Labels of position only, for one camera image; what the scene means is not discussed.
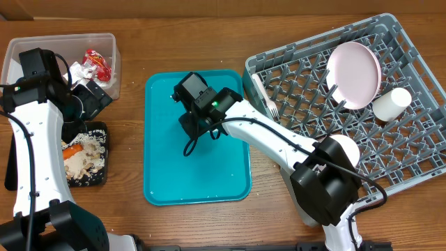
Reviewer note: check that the spilled white rice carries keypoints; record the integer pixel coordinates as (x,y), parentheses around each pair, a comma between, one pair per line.
(92,136)

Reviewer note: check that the red snack wrapper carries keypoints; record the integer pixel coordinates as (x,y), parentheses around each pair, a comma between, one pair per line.
(94,58)

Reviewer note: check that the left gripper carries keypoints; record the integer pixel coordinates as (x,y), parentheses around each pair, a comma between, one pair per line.
(95,105)

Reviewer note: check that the pile of peanuts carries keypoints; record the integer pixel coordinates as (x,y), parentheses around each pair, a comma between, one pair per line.
(86,162)

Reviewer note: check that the white tissue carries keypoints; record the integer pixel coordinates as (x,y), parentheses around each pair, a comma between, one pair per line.
(83,74)

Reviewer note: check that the grey dishwasher rack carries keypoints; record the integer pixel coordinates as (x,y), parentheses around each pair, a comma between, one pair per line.
(398,154)

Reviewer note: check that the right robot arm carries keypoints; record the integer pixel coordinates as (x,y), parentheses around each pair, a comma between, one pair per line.
(320,176)

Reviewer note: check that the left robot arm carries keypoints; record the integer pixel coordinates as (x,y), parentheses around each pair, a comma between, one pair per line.
(44,110)

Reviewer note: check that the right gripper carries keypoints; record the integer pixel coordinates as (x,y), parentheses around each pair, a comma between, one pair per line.
(191,128)

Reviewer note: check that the teal serving tray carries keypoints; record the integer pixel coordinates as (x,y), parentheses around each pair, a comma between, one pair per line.
(217,170)

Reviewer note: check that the orange carrot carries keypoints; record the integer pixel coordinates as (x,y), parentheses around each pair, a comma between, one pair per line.
(71,151)

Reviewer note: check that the black plastic tray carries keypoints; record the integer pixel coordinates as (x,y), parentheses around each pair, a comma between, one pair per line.
(90,126)

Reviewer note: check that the white bowl with rice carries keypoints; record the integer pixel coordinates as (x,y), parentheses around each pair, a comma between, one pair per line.
(350,148)

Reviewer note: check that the white plastic fork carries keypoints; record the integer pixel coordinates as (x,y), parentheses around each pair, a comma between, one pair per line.
(268,102)

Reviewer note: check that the pink round plate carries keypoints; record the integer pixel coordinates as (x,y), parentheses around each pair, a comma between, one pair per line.
(355,72)

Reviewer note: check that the clear plastic bin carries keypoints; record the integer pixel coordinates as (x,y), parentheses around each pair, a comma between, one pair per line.
(72,48)

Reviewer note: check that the white paper cup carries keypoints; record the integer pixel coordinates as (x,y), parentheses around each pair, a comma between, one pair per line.
(392,104)

